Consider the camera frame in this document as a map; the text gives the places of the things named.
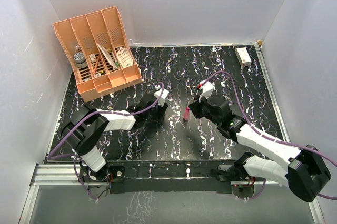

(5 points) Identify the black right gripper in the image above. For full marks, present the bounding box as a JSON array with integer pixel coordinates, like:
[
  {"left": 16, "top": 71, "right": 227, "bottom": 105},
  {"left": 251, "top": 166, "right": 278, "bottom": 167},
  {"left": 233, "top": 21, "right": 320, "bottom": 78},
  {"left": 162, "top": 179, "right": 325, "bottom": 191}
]
[{"left": 189, "top": 92, "right": 221, "bottom": 126}]

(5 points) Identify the keyring with pink strap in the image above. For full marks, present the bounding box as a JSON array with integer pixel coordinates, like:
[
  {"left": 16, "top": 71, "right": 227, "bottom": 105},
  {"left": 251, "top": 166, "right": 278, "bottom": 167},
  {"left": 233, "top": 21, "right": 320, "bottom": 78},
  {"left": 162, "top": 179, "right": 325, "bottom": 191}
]
[{"left": 183, "top": 107, "right": 190, "bottom": 121}]

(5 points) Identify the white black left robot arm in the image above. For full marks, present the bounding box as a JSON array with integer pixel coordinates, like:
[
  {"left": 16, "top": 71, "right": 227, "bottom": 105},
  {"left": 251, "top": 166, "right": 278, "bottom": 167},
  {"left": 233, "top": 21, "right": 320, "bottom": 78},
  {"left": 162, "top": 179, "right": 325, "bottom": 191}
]
[{"left": 61, "top": 89, "right": 169, "bottom": 181}]

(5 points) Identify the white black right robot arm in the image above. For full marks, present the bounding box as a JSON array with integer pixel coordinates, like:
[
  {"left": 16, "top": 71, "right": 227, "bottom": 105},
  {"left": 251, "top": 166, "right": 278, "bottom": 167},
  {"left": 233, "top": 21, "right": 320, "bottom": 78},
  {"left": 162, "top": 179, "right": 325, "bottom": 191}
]
[{"left": 188, "top": 95, "right": 331, "bottom": 202}]

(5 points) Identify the white label packet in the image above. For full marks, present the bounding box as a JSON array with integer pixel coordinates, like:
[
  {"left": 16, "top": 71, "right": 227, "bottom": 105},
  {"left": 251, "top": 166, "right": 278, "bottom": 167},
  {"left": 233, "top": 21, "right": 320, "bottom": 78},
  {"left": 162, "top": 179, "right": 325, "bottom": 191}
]
[{"left": 116, "top": 47, "right": 134, "bottom": 68}]

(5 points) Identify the small white red box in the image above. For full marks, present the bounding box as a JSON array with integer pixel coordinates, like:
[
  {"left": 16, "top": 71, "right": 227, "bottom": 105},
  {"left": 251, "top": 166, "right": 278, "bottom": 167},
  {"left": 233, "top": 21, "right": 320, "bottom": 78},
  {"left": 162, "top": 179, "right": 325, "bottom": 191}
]
[{"left": 235, "top": 47, "right": 252, "bottom": 67}]

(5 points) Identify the white card packet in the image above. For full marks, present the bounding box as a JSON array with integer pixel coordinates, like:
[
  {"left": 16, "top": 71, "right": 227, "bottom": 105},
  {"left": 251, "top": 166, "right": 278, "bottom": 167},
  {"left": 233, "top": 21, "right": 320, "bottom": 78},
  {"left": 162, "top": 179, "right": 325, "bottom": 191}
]
[{"left": 96, "top": 43, "right": 118, "bottom": 70}]

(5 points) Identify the orange pencil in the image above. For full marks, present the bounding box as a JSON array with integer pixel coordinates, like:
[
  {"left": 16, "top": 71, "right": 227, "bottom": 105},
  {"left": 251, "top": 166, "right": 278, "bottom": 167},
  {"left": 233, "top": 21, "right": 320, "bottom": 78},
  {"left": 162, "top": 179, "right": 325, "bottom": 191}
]
[{"left": 93, "top": 55, "right": 101, "bottom": 75}]

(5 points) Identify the small white eraser box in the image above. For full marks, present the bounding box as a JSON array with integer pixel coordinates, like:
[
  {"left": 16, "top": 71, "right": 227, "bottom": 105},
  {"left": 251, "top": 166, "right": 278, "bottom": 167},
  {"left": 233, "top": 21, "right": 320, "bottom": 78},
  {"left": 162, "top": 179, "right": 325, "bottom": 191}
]
[{"left": 89, "top": 54, "right": 97, "bottom": 63}]

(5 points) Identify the orange plastic desk organizer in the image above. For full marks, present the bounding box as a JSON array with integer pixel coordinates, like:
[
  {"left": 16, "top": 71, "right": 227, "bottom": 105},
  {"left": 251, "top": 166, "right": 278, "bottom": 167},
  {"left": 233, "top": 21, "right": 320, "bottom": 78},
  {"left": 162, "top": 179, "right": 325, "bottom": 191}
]
[{"left": 53, "top": 6, "right": 143, "bottom": 102}]

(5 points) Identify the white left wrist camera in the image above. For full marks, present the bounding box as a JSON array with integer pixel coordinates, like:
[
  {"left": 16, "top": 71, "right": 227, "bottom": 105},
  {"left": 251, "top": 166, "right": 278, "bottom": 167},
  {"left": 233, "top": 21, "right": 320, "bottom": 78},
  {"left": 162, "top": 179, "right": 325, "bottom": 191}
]
[{"left": 154, "top": 85, "right": 169, "bottom": 107}]

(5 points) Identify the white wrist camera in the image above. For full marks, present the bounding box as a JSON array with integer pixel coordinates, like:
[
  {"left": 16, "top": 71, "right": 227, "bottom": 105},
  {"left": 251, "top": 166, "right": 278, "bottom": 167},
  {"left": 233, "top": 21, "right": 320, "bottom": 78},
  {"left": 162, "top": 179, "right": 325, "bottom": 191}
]
[
  {"left": 154, "top": 85, "right": 169, "bottom": 107},
  {"left": 197, "top": 80, "right": 215, "bottom": 102}
]

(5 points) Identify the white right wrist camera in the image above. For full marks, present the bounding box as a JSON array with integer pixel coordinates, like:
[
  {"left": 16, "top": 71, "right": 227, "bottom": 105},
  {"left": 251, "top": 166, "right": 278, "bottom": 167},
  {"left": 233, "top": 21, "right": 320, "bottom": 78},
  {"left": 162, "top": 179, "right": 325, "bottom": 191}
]
[{"left": 197, "top": 80, "right": 215, "bottom": 102}]

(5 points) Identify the black front mounting rail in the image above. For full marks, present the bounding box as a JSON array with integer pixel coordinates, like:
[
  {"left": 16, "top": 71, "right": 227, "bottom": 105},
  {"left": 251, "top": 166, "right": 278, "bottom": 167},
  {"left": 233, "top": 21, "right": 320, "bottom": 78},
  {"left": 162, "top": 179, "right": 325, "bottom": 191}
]
[{"left": 78, "top": 159, "right": 266, "bottom": 195}]

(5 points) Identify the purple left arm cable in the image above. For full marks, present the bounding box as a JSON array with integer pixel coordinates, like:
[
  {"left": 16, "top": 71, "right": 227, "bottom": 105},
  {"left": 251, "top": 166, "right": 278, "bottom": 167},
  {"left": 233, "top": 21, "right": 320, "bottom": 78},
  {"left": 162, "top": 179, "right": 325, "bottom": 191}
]
[{"left": 47, "top": 82, "right": 165, "bottom": 202}]

